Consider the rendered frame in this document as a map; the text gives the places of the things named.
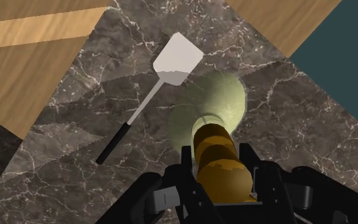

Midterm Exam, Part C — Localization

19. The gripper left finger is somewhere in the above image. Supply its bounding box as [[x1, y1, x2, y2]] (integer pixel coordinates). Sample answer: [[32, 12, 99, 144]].
[[95, 145, 226, 224]]

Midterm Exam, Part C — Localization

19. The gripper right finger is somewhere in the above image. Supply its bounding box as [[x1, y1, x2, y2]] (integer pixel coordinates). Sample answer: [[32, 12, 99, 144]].
[[239, 143, 358, 224]]

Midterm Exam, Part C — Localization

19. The yellow-brown cylinder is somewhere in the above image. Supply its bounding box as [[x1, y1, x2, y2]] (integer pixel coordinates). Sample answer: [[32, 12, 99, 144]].
[[193, 123, 258, 204]]

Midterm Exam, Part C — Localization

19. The pale green bowl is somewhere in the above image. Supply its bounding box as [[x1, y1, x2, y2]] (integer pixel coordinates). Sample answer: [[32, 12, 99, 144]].
[[168, 69, 247, 162]]

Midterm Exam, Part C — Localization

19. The white spatula with black handle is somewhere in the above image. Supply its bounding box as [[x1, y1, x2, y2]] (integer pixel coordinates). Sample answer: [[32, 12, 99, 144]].
[[95, 32, 204, 165]]

